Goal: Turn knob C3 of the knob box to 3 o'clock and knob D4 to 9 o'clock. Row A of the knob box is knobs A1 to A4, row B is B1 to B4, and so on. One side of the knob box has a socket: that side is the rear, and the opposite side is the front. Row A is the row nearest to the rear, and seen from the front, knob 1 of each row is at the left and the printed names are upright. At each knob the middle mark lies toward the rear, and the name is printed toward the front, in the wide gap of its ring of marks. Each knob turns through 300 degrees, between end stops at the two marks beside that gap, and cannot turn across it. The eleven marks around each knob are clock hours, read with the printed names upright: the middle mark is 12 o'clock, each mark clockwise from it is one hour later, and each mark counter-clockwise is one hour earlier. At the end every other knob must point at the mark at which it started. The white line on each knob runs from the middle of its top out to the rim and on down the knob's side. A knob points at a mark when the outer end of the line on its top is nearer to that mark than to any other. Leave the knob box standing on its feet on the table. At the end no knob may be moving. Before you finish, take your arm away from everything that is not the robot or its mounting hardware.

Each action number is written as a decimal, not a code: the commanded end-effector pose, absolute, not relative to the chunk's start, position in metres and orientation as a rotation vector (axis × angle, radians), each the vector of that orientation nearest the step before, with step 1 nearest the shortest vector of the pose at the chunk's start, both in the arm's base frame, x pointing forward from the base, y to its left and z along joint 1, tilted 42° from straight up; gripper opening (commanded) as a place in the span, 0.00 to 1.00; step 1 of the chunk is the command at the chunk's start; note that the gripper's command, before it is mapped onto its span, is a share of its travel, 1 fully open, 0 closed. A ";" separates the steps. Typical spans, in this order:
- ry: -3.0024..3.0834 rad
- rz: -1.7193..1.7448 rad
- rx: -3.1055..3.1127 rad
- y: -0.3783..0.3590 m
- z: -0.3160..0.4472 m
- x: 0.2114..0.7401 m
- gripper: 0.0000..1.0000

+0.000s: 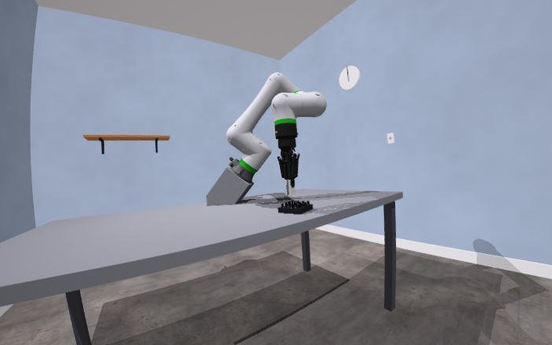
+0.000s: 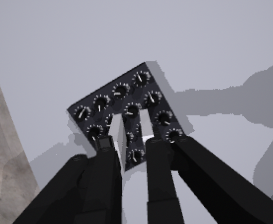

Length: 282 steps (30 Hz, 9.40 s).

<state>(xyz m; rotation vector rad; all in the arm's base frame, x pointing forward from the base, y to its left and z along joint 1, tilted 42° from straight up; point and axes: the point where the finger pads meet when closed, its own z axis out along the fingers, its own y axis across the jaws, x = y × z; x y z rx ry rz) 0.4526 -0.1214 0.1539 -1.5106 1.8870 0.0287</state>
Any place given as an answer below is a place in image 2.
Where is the black knob box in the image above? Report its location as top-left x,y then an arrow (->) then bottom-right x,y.
67,62 -> 186,172

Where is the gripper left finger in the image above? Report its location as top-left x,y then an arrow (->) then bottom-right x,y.
12,114 -> 127,224

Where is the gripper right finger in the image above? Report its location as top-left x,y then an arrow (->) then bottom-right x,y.
139,109 -> 273,224

